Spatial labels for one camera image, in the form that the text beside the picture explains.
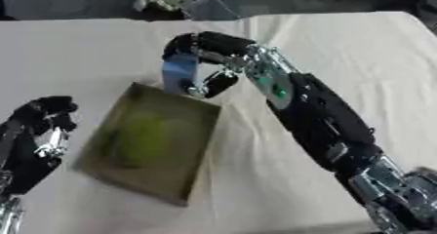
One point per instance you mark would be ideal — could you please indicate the grey-blue chair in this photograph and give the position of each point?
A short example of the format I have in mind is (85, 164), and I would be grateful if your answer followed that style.
(213, 8)

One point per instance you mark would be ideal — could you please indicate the green round object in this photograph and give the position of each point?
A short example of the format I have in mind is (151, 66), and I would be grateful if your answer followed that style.
(141, 139)

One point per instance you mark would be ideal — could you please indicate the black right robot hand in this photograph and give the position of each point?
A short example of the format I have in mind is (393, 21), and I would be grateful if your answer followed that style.
(219, 46)

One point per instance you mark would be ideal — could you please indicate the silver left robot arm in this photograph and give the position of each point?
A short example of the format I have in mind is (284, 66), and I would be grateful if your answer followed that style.
(8, 213)

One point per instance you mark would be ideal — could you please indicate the pale crumpled object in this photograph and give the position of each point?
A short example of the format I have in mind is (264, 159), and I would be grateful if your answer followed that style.
(159, 0)

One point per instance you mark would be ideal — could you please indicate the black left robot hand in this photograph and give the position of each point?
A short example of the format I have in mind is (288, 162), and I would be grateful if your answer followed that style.
(34, 137)

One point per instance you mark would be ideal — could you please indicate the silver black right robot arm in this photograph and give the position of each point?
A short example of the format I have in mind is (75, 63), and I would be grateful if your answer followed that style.
(324, 121)

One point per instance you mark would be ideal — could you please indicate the cardboard box with green inside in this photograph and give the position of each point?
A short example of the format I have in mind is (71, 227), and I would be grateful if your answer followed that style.
(151, 143)

